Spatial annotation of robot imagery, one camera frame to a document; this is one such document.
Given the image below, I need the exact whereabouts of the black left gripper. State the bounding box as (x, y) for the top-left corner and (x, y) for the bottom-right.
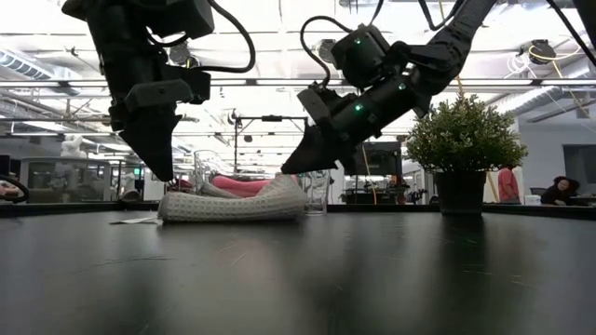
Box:
(107, 60), (196, 183)

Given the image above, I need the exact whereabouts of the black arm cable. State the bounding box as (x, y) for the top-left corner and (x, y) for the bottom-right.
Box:
(299, 0), (386, 89)
(416, 0), (467, 32)
(146, 0), (257, 74)

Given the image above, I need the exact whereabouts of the black metal frame rig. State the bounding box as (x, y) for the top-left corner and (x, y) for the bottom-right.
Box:
(234, 114), (310, 174)

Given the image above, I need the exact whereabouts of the silver air duct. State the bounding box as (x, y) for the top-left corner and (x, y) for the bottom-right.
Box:
(493, 69), (596, 117)
(0, 48), (55, 81)

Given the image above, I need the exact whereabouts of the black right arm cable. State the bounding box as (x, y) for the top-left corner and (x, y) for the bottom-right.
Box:
(416, 0), (467, 32)
(299, 0), (386, 89)

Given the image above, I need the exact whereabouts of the black monitor screen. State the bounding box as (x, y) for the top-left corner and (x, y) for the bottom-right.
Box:
(357, 141), (404, 177)

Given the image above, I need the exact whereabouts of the white figure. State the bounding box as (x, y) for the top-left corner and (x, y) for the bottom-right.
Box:
(60, 134), (88, 159)

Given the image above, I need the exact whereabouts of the white coiled cable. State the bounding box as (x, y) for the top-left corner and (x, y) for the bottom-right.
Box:
(506, 51), (531, 78)

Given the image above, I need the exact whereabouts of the pink fluffy microfiber towel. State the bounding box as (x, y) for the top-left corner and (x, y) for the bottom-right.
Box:
(211, 174), (299, 194)

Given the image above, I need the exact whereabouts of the yellow reel cable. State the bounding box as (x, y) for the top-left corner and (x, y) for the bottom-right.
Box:
(528, 42), (583, 113)

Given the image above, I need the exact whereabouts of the green potted plant black pot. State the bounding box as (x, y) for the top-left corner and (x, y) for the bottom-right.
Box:
(403, 92), (529, 218)

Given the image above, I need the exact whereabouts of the clear plastic bin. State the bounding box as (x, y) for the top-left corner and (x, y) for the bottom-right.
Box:
(192, 148), (333, 217)

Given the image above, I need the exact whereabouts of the black ceiling cable reel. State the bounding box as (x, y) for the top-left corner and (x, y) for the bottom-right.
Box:
(529, 39), (559, 66)
(167, 41), (202, 70)
(316, 39), (337, 64)

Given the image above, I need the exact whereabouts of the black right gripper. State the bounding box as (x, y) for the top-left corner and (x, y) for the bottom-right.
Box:
(279, 79), (433, 178)

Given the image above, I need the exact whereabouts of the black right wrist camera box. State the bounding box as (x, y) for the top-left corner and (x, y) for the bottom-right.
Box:
(296, 82), (346, 127)

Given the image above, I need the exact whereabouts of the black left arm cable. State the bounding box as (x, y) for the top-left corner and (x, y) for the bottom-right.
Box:
(146, 0), (257, 74)

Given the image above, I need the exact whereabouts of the glass-walled enclosure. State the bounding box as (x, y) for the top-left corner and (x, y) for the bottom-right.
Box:
(19, 156), (114, 204)

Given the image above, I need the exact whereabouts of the black slanted cable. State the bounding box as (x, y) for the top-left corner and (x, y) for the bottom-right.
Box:
(545, 0), (596, 66)

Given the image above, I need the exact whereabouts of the grey smooth microfiber towel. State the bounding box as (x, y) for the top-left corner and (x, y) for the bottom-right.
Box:
(199, 181), (244, 200)

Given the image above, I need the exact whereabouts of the white waffle microfiber towel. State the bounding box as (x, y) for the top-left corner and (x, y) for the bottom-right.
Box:
(109, 172), (309, 226)

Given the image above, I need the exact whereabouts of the white round column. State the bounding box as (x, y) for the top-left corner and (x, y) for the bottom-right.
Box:
(331, 167), (346, 204)

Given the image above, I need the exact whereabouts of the person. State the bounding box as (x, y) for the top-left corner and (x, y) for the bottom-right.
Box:
(539, 175), (581, 207)
(496, 164), (522, 205)

